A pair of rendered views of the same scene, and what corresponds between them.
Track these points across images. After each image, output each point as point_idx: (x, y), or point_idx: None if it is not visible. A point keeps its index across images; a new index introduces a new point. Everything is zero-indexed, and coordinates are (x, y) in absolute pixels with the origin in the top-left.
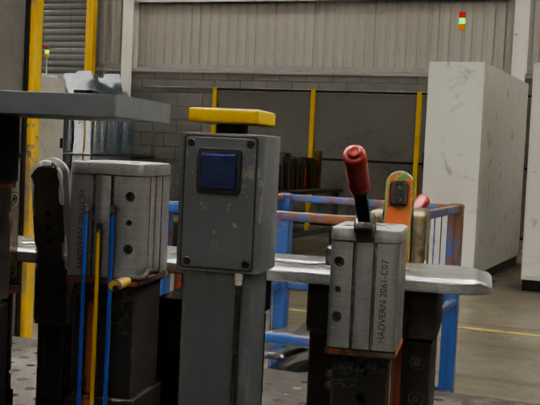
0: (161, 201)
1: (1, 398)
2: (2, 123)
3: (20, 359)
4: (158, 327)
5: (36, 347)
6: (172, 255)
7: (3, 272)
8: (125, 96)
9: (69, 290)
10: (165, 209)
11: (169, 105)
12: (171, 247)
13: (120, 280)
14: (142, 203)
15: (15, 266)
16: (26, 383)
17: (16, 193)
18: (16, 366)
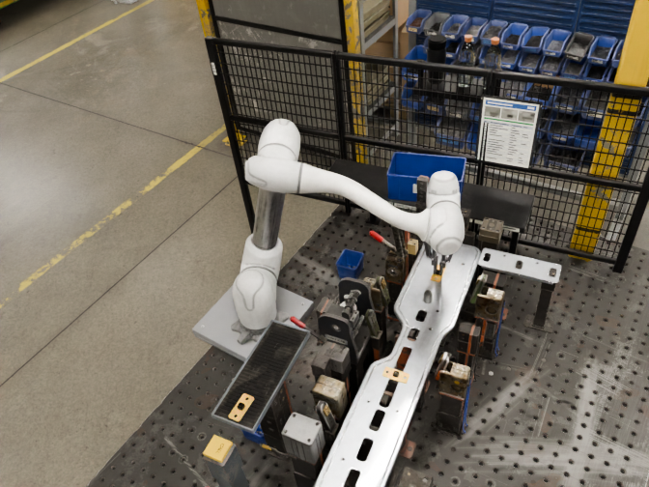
0: (303, 448)
1: (277, 433)
2: None
3: (588, 443)
4: None
5: (627, 448)
6: (348, 467)
7: (270, 414)
8: (216, 416)
9: (327, 436)
10: (307, 451)
11: (250, 430)
12: (380, 469)
13: (262, 445)
14: (284, 441)
15: (336, 415)
16: (531, 449)
17: (333, 400)
18: (569, 442)
